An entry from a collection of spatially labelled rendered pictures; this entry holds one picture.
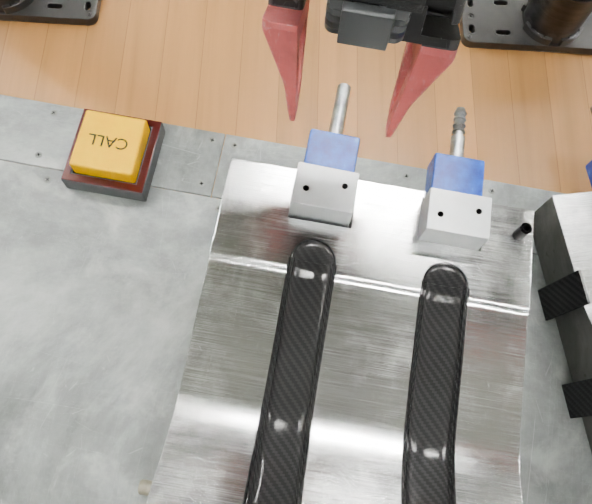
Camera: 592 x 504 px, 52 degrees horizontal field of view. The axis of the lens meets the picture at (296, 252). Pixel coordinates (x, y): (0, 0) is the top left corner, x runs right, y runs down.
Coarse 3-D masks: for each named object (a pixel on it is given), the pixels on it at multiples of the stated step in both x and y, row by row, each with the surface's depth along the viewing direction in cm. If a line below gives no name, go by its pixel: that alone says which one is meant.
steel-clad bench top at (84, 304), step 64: (0, 128) 61; (64, 128) 61; (192, 128) 62; (0, 192) 59; (64, 192) 59; (192, 192) 60; (512, 192) 61; (0, 256) 56; (64, 256) 57; (128, 256) 57; (192, 256) 57; (0, 320) 55; (64, 320) 55; (128, 320) 55; (192, 320) 55; (0, 384) 53; (64, 384) 53; (128, 384) 53; (0, 448) 51; (64, 448) 51; (128, 448) 52; (576, 448) 53
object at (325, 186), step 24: (336, 96) 53; (336, 120) 52; (312, 144) 50; (336, 144) 50; (312, 168) 48; (336, 168) 50; (312, 192) 47; (336, 192) 47; (312, 216) 49; (336, 216) 48
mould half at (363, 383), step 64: (256, 192) 50; (384, 192) 51; (256, 256) 48; (384, 256) 49; (448, 256) 49; (512, 256) 49; (256, 320) 47; (384, 320) 47; (512, 320) 48; (192, 384) 46; (256, 384) 46; (320, 384) 46; (384, 384) 46; (512, 384) 46; (192, 448) 43; (320, 448) 44; (384, 448) 44; (512, 448) 45
